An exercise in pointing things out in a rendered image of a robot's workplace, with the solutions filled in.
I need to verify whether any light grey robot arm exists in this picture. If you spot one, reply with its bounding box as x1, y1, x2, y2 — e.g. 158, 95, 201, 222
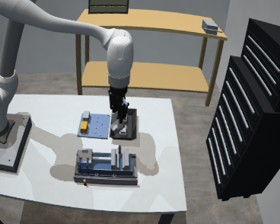
0, 0, 134, 144

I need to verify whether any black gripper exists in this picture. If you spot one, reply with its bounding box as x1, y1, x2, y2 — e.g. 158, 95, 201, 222
108, 86, 129, 129

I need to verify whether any yellow rectangular block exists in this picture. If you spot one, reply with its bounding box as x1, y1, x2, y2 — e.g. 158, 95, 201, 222
80, 121, 88, 134

